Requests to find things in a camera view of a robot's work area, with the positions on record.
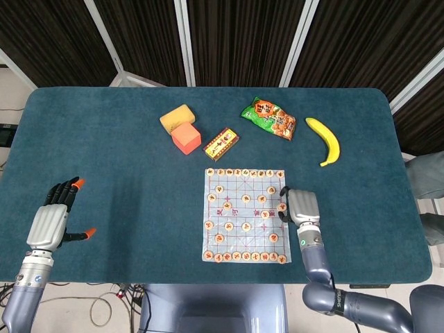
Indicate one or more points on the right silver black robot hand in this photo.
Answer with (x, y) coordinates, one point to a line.
(303, 208)

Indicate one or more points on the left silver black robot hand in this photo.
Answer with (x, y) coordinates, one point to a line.
(48, 225)

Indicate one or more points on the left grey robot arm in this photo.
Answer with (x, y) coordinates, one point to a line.
(31, 274)

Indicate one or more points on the wooden chess piece dark character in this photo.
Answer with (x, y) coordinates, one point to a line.
(237, 172)
(262, 173)
(261, 198)
(271, 189)
(211, 197)
(279, 173)
(229, 172)
(245, 172)
(220, 172)
(246, 198)
(253, 173)
(219, 189)
(209, 171)
(269, 173)

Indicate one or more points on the translucent plastic chess board sheet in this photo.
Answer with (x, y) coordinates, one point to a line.
(239, 216)

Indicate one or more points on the yellow banana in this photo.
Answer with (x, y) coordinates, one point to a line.
(327, 138)

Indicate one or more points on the blue felt table cover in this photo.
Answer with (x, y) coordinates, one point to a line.
(104, 156)

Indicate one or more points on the green snack bag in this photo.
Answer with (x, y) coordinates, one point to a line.
(267, 116)

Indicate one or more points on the black electronic device box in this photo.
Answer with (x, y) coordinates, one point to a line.
(7, 135)

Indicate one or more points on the black table control panel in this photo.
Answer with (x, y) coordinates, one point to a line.
(369, 286)

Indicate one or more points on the yellow red card box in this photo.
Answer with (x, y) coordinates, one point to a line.
(222, 144)

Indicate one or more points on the person knee in grey trousers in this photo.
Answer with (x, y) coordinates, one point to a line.
(435, 229)
(428, 177)

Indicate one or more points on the blue grey robot torso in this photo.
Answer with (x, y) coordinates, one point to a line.
(215, 305)

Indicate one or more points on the orange foam cube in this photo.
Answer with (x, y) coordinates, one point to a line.
(185, 138)

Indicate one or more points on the dark slatted partition panel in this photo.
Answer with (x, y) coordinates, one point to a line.
(243, 34)
(52, 34)
(145, 34)
(364, 34)
(423, 121)

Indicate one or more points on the yellow sponge block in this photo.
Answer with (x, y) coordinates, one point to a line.
(175, 116)

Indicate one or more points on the white partition base foot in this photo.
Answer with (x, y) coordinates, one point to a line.
(138, 81)

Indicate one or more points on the white partition base rail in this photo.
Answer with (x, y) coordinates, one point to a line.
(408, 156)

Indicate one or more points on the white partition frame post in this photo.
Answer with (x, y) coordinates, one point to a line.
(17, 69)
(185, 41)
(299, 41)
(416, 85)
(104, 34)

